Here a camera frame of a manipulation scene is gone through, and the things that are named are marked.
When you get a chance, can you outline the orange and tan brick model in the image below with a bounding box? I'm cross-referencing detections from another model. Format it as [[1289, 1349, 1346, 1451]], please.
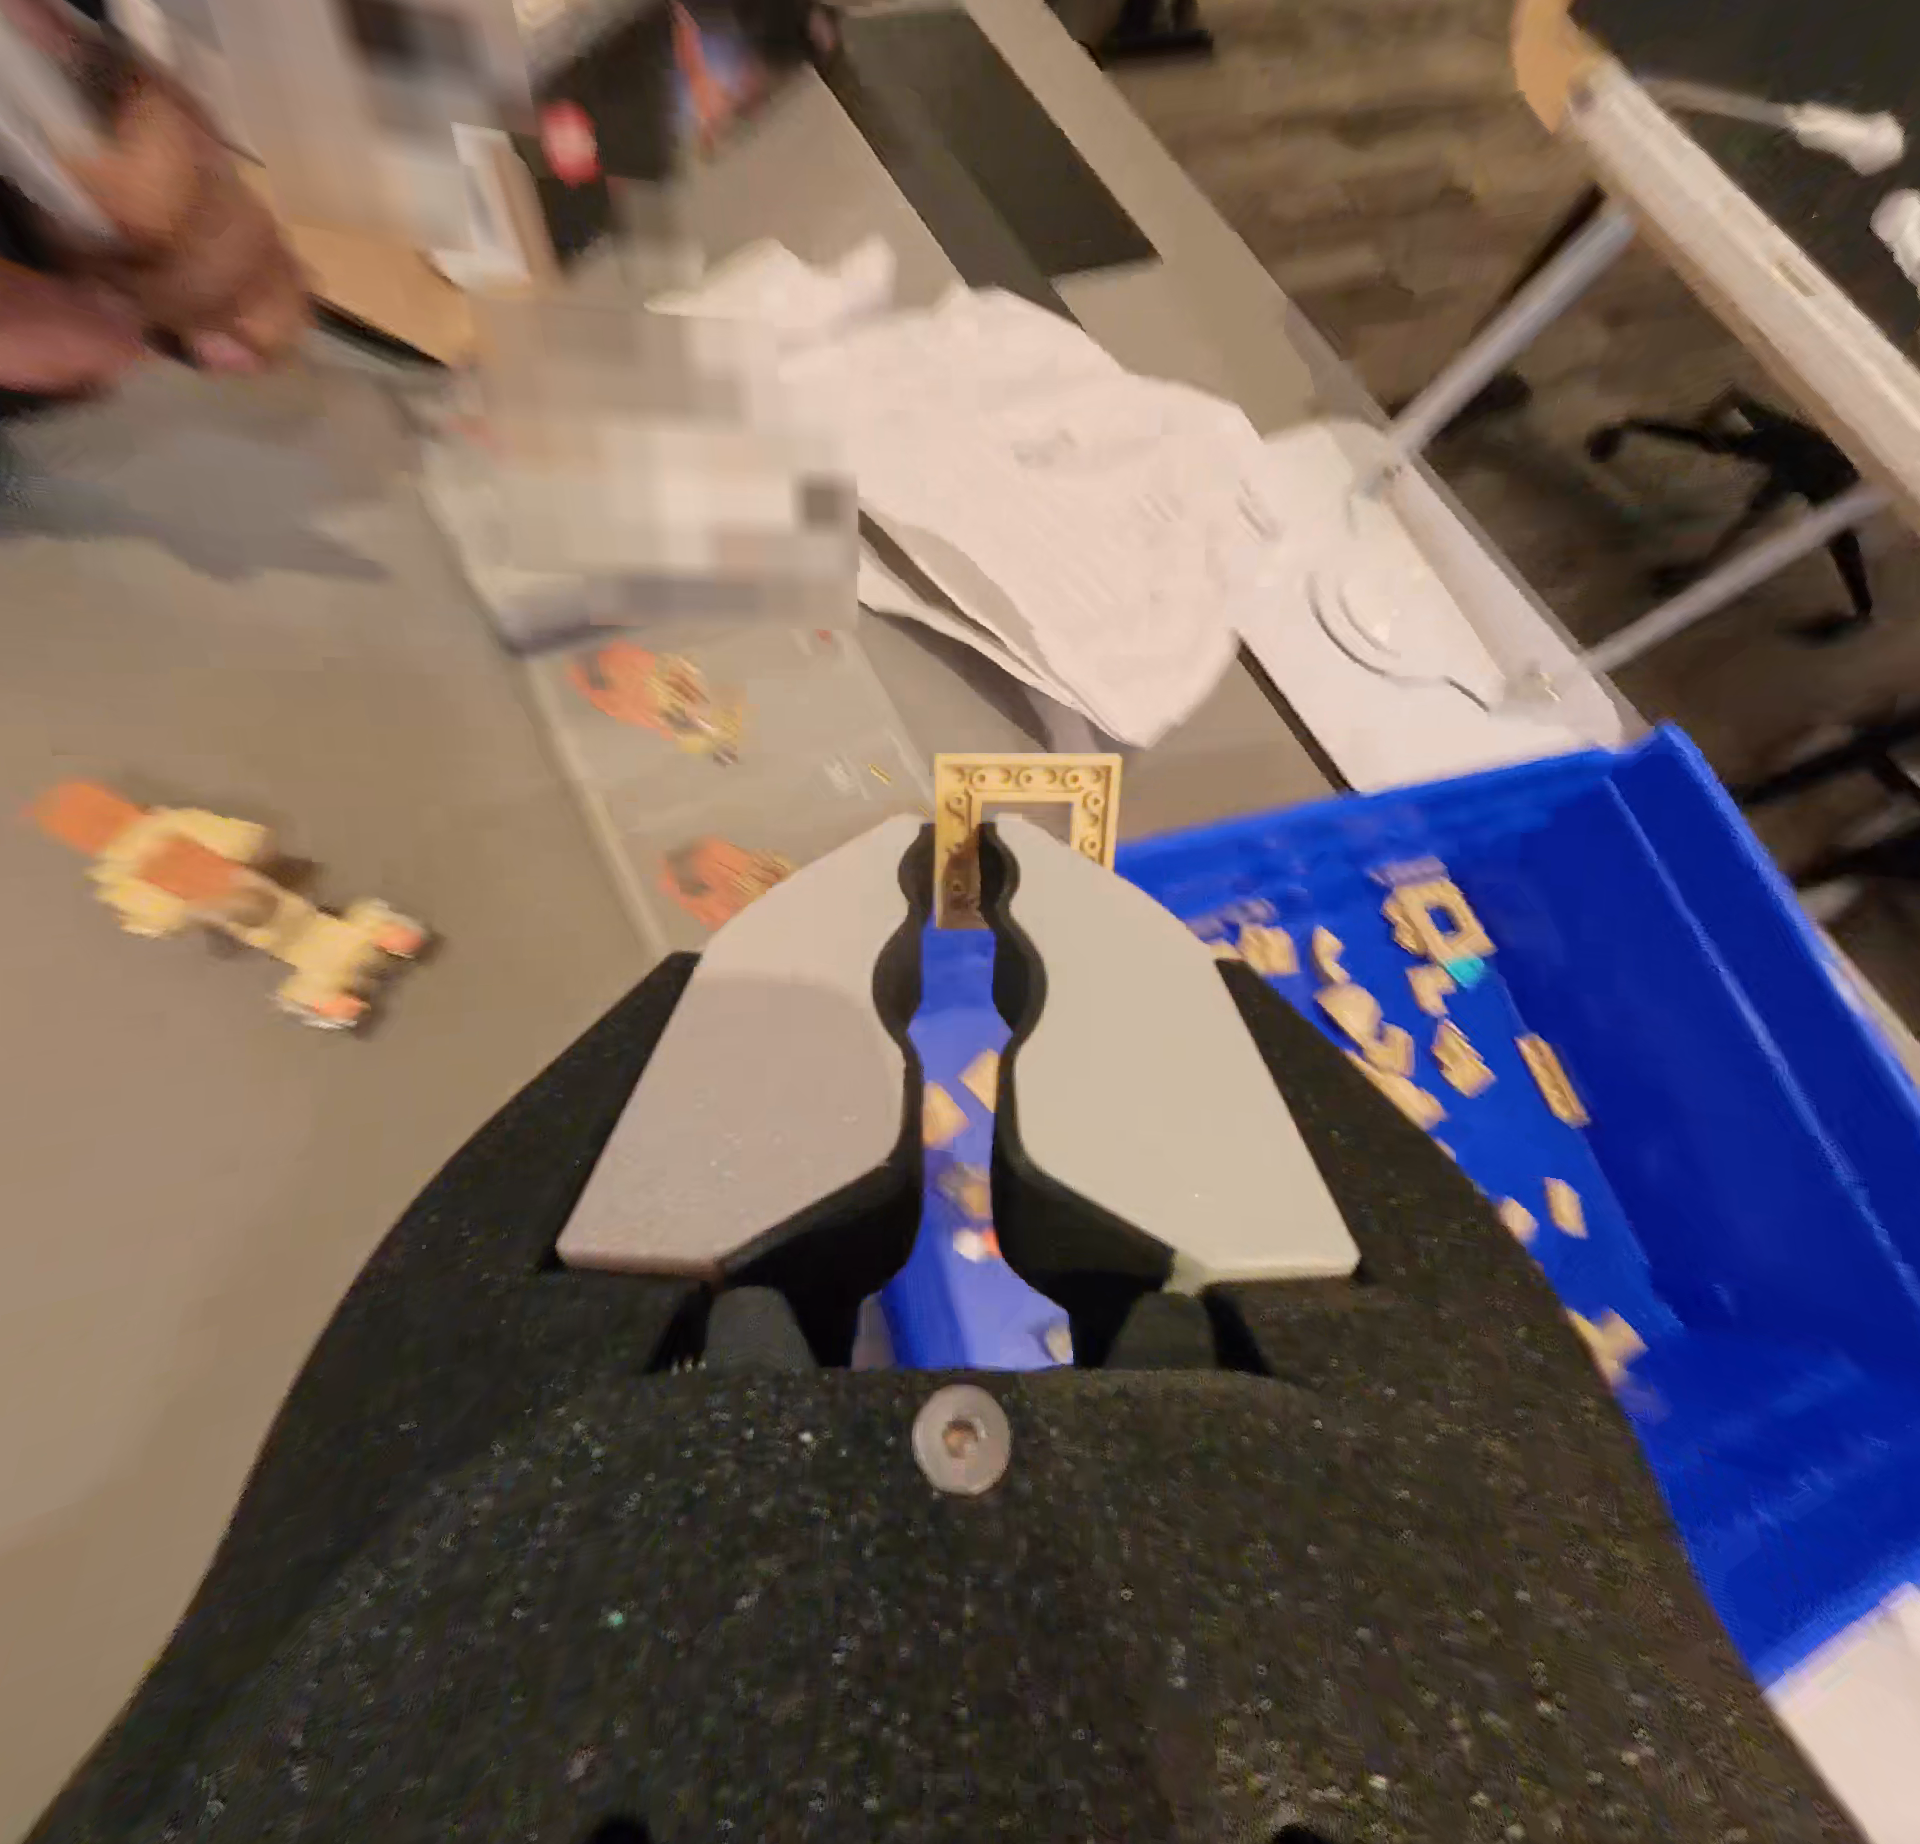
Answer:
[[22, 779, 437, 1036]]

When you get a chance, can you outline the tan square frame brick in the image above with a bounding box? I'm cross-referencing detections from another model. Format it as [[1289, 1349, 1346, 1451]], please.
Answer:
[[931, 753, 1127, 931]]

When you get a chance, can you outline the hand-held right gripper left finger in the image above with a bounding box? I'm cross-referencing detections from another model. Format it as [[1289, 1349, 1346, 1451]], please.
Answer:
[[554, 813, 939, 1277]]

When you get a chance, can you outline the crumpled white paper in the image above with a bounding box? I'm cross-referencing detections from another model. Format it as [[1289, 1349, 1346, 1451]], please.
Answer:
[[644, 235, 1278, 747]]

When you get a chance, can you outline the pile of loose tan bricks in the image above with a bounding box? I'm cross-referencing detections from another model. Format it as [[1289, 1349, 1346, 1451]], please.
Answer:
[[916, 854, 1653, 1427]]

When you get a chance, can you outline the white board stand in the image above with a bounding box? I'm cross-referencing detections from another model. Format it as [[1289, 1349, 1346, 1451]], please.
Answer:
[[1237, 60, 1920, 796]]

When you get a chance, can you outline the blue plastic bin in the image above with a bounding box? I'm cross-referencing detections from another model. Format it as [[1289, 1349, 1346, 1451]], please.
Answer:
[[862, 723, 1920, 1688]]

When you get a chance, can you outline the grey desk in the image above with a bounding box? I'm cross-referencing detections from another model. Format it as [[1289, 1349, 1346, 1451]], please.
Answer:
[[0, 0, 1653, 1844]]

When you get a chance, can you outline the black office chair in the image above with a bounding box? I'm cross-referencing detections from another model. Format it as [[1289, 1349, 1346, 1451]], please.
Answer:
[[1591, 390, 1877, 632]]

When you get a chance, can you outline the grey instruction booklet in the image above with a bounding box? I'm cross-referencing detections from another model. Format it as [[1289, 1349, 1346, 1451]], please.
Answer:
[[516, 621, 939, 961]]

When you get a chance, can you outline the black desk cable flap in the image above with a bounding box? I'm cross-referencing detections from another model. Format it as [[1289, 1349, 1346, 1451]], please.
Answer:
[[816, 1, 1159, 282]]

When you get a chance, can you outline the black board with wooden rim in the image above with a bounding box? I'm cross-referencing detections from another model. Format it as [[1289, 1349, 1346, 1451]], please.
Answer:
[[1506, 0, 1920, 316]]

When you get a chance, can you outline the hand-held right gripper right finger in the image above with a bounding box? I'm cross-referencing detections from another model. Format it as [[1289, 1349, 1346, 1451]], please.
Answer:
[[982, 813, 1364, 1294]]

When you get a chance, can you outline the black printed toy box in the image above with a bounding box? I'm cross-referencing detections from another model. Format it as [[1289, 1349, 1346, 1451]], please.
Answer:
[[511, 0, 819, 271]]

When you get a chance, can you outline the person's left hand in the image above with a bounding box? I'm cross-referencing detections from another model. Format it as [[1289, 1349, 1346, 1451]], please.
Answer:
[[0, 80, 318, 407]]

